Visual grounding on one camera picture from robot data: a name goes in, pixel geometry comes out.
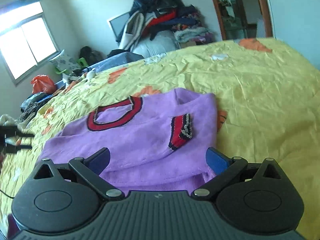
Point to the green plastic stool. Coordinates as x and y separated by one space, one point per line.
82 62

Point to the window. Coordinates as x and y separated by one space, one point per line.
27 42

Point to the blue blanket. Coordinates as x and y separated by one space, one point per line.
117 60

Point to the pile of clothes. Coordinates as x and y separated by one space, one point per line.
162 12

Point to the floral pillow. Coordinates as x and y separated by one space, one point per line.
62 60

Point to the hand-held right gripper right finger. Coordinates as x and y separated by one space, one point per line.
217 162

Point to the yellow carrot print bedsheet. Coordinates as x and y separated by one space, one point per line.
262 92

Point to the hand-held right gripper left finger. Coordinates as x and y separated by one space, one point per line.
100 160

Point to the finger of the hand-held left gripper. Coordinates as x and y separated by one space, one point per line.
12 148
12 132

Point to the grey folded quilt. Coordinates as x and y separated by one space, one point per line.
155 45

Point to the orange plastic bag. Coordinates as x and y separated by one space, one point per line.
43 84

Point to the dark backpack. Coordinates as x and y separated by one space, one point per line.
90 55

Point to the heap of dark clothes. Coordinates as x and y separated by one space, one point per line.
35 103

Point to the purple knit sweater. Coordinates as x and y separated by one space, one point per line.
150 135

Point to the white framed board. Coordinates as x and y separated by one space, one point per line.
117 25

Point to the wooden door frame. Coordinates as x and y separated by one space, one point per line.
217 10

